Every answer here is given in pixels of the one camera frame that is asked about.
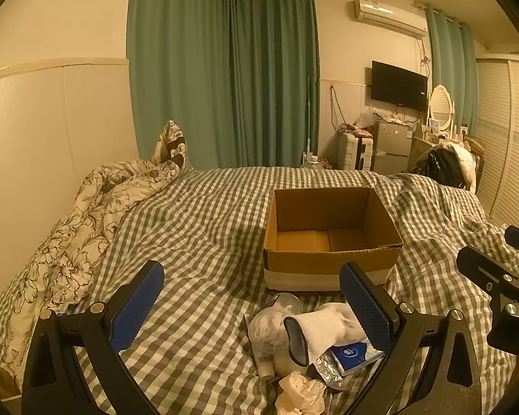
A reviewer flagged white suitcase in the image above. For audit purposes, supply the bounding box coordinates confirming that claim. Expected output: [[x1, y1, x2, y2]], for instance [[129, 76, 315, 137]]
[[338, 133, 375, 173]]

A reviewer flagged white sock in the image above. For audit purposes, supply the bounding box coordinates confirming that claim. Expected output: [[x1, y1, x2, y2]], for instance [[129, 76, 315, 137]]
[[283, 303, 370, 366]]

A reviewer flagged cardboard box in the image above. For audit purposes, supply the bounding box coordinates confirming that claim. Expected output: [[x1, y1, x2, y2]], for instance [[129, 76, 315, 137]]
[[263, 187, 404, 292]]

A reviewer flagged floral duvet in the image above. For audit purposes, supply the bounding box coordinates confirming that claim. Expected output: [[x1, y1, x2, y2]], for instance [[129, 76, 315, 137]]
[[0, 120, 195, 387]]

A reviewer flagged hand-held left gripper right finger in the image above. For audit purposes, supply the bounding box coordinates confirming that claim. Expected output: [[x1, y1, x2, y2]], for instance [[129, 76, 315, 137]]
[[339, 261, 496, 415]]

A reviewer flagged silver foil packet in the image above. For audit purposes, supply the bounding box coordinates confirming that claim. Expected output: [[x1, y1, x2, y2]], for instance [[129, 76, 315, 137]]
[[313, 350, 344, 392]]

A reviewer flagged green checkered blanket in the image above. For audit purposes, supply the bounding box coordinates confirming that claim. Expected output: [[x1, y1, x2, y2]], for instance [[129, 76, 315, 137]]
[[0, 166, 519, 415]]

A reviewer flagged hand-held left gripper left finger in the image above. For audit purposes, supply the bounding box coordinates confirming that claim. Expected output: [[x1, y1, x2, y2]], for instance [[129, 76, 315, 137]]
[[21, 260, 165, 415]]

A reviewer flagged green curtain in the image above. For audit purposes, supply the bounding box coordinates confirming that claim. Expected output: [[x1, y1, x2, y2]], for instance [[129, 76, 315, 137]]
[[225, 0, 321, 169], [127, 0, 232, 169], [426, 6, 479, 136]]

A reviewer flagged hanging wall cable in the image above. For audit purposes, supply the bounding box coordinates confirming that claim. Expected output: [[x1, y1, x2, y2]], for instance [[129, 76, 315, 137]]
[[330, 85, 351, 132]]

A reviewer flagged cream tissue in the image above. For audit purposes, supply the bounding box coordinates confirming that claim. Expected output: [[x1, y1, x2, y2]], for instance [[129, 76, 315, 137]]
[[274, 372, 327, 415]]

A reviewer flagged small white bottle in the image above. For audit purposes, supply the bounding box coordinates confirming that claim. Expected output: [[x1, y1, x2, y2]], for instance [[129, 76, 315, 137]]
[[254, 346, 280, 382]]

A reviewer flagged wooden chair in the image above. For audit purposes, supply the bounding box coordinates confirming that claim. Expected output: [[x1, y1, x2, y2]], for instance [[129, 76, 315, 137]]
[[465, 136, 486, 191]]

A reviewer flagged white plush toy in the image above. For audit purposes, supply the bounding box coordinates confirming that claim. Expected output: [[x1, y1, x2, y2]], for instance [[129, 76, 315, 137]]
[[247, 300, 306, 355]]

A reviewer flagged black wall television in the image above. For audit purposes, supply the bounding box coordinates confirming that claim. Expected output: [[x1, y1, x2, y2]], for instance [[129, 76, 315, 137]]
[[371, 61, 429, 113]]

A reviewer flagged blue tissue packet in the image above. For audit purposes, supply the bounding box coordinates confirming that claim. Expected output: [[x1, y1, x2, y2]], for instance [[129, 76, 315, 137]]
[[331, 341, 385, 377]]

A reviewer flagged clear plastic bag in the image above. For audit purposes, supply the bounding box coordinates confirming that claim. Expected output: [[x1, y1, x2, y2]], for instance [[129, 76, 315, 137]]
[[355, 106, 377, 130], [266, 293, 303, 314]]

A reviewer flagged cream dressing table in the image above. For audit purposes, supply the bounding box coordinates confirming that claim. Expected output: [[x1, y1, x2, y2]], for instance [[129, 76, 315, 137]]
[[409, 136, 442, 169]]

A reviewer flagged white louvred wardrobe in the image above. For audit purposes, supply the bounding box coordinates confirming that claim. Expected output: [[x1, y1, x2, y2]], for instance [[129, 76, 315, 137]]
[[476, 54, 519, 236]]

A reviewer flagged oval white mirror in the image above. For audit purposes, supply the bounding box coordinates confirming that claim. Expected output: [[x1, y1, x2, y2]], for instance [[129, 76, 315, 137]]
[[428, 85, 456, 132]]

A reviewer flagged small grey fridge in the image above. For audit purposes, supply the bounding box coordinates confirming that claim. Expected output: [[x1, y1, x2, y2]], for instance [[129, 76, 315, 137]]
[[372, 120, 413, 174]]

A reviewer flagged white air conditioner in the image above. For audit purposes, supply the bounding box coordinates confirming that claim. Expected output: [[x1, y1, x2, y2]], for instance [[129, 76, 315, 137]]
[[352, 0, 429, 37]]

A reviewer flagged cream jacket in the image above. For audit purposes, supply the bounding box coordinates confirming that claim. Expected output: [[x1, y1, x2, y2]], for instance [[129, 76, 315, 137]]
[[447, 142, 479, 193]]

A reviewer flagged white pole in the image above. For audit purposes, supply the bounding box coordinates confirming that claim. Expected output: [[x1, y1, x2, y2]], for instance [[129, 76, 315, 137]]
[[305, 75, 312, 160]]

